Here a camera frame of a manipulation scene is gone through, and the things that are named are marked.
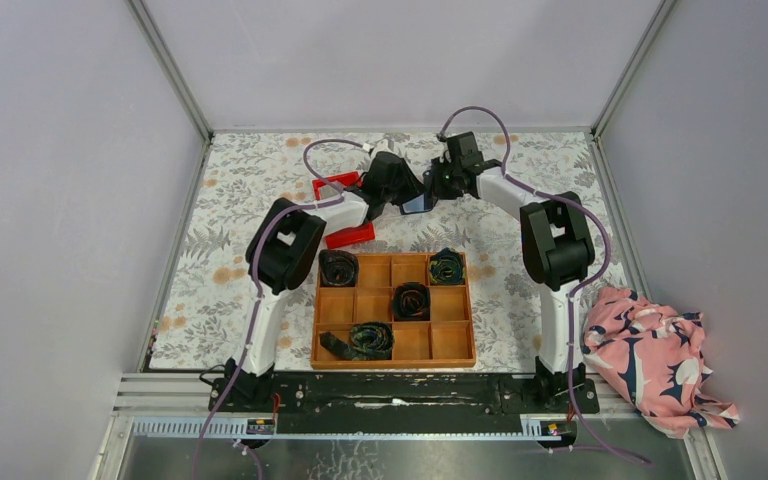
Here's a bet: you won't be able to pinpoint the navy blue card holder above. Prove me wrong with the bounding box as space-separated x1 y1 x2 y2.
399 193 436 216

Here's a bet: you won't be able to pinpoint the red plastic bin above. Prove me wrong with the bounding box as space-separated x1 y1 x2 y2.
312 180 375 249

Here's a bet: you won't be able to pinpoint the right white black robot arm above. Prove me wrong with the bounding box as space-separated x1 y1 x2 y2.
425 132 599 412

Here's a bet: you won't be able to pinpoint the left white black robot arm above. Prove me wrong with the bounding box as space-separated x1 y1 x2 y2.
231 151 423 411

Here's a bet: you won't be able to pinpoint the rolled dark tie top left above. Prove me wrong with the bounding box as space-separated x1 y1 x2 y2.
318 249 359 288

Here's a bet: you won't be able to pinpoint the rolled dark tie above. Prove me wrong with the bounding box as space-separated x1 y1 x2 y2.
391 282 431 321
318 249 359 288

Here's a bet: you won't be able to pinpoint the rolled dark tie centre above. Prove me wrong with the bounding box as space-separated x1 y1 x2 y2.
391 282 431 321

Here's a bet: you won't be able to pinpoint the rolled green tie bottom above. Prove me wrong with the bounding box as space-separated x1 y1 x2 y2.
319 322 395 361

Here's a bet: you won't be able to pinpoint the wooden compartment tray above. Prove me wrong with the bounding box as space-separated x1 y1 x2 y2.
310 252 477 370

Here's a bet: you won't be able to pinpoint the pink floral cloth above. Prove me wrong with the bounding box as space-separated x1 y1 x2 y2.
582 287 740 439

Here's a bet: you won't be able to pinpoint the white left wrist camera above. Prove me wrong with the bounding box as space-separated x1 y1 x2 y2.
362 140 393 159

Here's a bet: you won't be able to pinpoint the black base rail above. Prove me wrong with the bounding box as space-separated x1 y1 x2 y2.
208 371 600 436

